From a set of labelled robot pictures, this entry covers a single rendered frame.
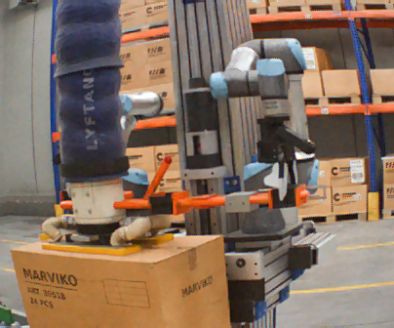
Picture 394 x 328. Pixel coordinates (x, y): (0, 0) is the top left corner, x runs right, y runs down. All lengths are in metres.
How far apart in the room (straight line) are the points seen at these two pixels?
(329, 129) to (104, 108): 8.61
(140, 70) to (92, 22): 8.29
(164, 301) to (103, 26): 0.82
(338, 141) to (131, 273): 8.75
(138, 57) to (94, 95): 8.33
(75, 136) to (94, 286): 0.45
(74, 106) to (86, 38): 0.21
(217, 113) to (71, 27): 0.79
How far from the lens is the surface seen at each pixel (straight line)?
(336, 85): 9.05
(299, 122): 2.24
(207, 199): 1.85
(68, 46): 1.99
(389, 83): 8.86
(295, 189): 1.74
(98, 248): 1.93
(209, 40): 2.55
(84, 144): 1.96
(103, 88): 1.98
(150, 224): 1.97
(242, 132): 2.51
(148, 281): 1.79
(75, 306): 1.98
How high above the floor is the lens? 1.38
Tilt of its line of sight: 3 degrees down
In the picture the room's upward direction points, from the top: 5 degrees counter-clockwise
